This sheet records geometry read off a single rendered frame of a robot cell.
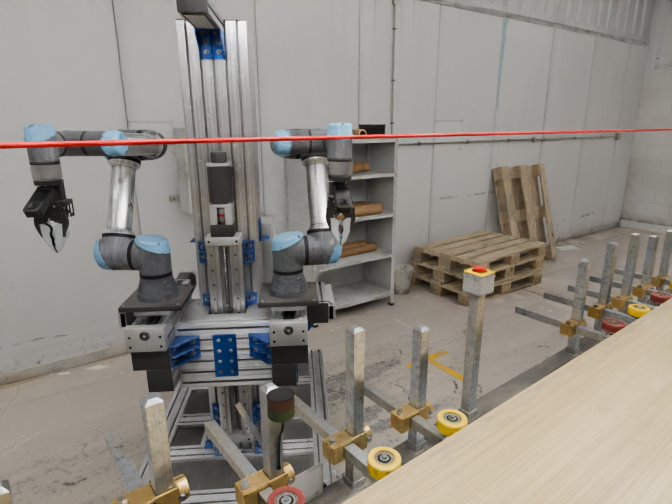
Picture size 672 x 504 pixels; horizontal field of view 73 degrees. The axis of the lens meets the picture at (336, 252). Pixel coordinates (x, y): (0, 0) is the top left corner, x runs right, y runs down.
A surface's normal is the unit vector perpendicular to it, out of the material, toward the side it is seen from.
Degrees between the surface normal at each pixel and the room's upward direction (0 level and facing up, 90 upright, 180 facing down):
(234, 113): 90
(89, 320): 90
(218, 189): 90
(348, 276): 90
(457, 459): 0
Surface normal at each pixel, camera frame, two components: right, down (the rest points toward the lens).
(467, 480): 0.00, -0.96
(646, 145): -0.82, 0.15
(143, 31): 0.57, 0.22
